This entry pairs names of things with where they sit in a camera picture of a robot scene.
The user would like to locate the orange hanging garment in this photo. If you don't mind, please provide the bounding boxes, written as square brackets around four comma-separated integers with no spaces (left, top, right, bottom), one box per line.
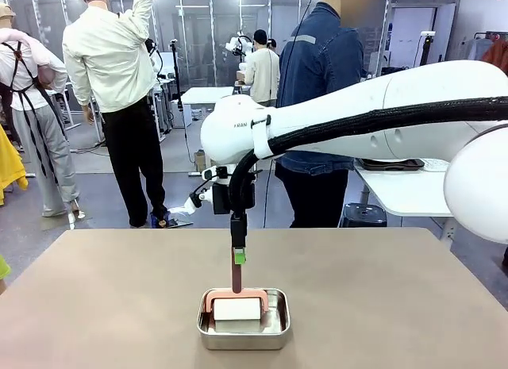
[482,39,508,75]

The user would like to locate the white background desk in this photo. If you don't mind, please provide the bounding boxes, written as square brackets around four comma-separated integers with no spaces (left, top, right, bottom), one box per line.
[179,85,236,128]

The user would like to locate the black camera stand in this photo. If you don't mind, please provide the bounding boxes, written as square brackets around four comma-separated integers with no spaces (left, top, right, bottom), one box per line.
[168,38,191,156]

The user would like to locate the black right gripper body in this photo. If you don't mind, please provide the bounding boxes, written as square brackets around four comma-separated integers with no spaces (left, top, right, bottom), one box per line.
[211,171,257,216]

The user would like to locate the pink handled lint roller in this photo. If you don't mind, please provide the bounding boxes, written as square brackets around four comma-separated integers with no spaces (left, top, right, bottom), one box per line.
[205,245,271,322]

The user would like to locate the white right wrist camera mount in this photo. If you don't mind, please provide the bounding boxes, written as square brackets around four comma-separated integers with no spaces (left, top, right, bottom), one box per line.
[183,165,230,216]

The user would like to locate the small steel rectangular container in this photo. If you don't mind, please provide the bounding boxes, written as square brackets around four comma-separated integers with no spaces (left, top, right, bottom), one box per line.
[196,287,292,351]

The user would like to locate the person beige sweater black cap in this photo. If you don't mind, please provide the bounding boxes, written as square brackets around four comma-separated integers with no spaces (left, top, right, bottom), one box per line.
[244,29,282,108]

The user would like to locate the person white jacket black trousers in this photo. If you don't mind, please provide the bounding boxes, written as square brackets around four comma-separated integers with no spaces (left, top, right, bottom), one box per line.
[62,0,170,229]

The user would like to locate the grey hanging garment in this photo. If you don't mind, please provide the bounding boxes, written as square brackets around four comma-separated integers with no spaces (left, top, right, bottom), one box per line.
[461,36,493,63]

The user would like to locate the dark brown serving tray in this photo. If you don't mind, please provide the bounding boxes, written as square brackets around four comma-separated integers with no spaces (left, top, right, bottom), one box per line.
[358,157,425,172]

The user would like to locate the black sleeved arm cable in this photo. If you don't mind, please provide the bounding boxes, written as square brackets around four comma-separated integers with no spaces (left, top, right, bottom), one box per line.
[228,95,508,217]

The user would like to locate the white keyboard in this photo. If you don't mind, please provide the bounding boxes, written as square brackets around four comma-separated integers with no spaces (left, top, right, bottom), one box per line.
[422,158,452,174]

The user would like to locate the white rounded table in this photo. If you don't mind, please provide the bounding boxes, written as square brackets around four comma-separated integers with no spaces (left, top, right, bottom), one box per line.
[352,157,461,251]

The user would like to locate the mannequin apron grey trousers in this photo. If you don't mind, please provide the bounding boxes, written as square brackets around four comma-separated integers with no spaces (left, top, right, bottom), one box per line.
[0,2,87,219]

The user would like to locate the white cable strap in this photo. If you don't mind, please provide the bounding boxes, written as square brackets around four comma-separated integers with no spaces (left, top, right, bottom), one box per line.
[250,113,275,160]

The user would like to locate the black stand white sensor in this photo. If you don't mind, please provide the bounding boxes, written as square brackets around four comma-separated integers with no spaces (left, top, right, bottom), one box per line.
[412,29,437,67]

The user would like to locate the yellow cloth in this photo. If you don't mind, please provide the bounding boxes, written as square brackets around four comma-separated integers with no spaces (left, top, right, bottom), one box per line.
[0,122,29,206]

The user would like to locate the person denim jacket dark trousers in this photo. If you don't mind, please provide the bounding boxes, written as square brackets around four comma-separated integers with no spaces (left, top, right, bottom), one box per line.
[275,0,370,229]

